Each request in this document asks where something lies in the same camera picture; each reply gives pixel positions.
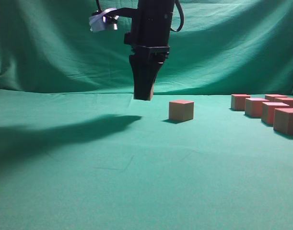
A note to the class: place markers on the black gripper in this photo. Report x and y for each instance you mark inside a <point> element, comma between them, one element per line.
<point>149,37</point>

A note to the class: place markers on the green cloth backdrop and cover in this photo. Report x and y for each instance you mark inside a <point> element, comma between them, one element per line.
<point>78,152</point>

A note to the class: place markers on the pink cube column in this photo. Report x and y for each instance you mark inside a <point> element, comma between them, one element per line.
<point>285,100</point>
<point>283,120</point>
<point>253,107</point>
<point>272,97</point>
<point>268,111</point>
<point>238,101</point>

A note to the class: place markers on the pink cube placed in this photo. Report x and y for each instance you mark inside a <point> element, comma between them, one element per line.
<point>181,110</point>
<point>151,93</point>

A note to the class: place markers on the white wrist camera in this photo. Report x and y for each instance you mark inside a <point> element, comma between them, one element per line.
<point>99,21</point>

